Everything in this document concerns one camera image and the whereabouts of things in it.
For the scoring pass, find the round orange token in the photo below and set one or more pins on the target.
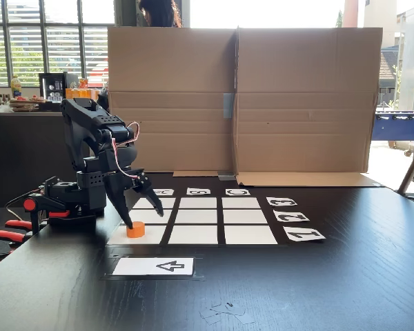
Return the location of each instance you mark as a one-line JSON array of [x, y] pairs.
[[137, 231]]

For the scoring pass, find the white nine-square grid sheet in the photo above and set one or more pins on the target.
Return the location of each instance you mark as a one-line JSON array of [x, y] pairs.
[[200, 220]]

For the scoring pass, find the paper label letter B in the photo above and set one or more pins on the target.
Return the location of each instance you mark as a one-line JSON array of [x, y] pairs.
[[198, 191]]

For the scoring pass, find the orange drink cartons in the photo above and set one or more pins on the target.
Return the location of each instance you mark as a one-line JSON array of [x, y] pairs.
[[79, 93]]

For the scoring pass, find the white arrow paper sheet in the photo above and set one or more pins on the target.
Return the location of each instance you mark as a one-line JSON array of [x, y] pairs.
[[141, 267]]

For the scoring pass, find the red and black clamp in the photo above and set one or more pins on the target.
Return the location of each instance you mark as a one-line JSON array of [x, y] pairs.
[[29, 204]]

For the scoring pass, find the paper label letter C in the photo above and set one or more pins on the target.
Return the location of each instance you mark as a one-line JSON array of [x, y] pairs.
[[238, 192]]

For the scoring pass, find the black mini fridge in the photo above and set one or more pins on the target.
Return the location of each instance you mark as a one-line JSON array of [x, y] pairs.
[[53, 88]]

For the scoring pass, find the dark counter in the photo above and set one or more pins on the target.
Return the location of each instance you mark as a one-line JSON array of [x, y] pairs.
[[20, 155]]

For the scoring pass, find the food tray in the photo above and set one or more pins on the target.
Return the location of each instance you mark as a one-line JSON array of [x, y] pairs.
[[26, 103]]

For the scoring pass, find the yellow bottle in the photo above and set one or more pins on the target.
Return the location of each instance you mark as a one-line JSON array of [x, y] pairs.
[[16, 88]]

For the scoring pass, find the paper label number 3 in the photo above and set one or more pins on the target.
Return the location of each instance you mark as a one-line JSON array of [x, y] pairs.
[[281, 201]]

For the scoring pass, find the person behind cardboard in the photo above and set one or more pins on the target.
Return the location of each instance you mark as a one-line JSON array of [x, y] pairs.
[[158, 13]]

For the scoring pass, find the paper label number 2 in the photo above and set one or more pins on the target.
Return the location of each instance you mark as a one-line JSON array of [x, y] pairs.
[[291, 216]]

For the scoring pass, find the paper label number 1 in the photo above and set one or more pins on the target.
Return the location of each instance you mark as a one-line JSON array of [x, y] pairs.
[[303, 234]]

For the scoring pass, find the brown cardboard screen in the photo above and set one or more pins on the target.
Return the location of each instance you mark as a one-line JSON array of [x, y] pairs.
[[296, 103]]

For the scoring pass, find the blue foosball table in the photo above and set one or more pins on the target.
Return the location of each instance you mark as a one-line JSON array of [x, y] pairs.
[[400, 127]]

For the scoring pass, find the grey duct tape strip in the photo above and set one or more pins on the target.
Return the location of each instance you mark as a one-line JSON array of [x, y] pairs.
[[228, 105], [226, 176]]

